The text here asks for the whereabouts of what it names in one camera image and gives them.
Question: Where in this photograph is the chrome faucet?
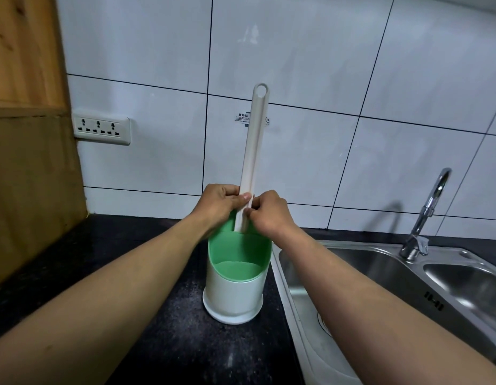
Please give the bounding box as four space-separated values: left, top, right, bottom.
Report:
399 168 452 261

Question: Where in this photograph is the person's right forearm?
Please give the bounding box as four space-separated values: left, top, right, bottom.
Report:
271 227 496 385

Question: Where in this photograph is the white wall sticker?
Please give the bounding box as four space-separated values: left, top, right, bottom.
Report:
235 111 272 128

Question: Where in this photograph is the white plastic brush handle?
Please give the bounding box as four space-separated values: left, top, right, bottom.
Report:
233 83 269 234

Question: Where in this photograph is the person's left forearm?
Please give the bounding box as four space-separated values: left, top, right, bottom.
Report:
0 215 217 385

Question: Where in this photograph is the stainless steel sink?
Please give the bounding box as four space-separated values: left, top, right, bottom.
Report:
271 239 496 385

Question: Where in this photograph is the green and white brush holder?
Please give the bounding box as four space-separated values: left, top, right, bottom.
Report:
203 210 274 325

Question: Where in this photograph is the wooden cabinet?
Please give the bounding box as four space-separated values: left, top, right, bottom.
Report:
0 0 88 291

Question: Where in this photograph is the white wall socket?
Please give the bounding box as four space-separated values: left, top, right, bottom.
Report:
73 115 131 147

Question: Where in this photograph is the person's right hand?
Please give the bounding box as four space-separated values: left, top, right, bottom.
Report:
247 190 300 249

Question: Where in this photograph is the person's left hand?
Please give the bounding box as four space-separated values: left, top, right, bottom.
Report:
191 183 253 238

